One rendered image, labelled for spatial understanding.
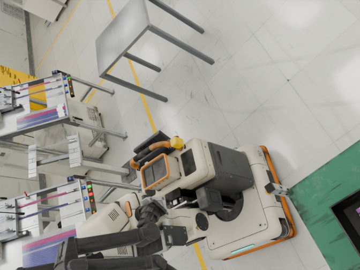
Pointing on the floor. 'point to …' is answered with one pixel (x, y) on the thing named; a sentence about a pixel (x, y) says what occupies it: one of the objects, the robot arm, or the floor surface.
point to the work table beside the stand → (104, 63)
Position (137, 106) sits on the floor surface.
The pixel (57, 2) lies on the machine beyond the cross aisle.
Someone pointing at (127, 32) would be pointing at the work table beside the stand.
